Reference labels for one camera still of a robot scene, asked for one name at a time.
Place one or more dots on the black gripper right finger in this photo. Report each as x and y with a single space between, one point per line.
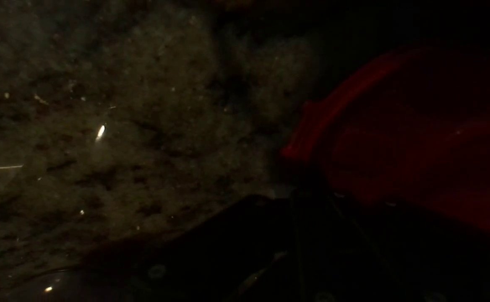
335 258

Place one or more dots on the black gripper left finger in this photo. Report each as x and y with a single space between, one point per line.
229 253

